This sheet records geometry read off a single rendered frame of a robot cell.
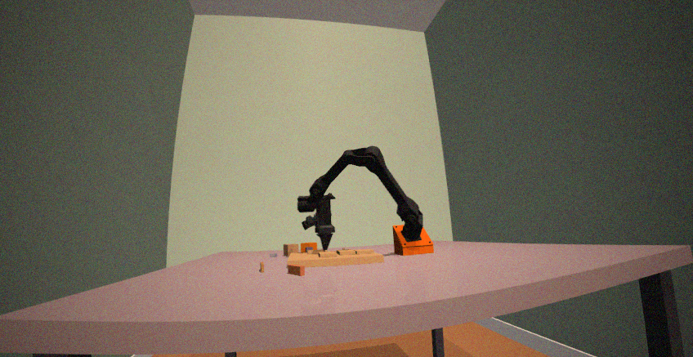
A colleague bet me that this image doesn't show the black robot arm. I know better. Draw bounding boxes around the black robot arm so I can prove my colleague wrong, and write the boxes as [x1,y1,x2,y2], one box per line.
[297,146,423,243]

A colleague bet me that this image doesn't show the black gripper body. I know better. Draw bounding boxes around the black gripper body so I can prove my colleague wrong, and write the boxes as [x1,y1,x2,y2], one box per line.
[315,211,335,234]

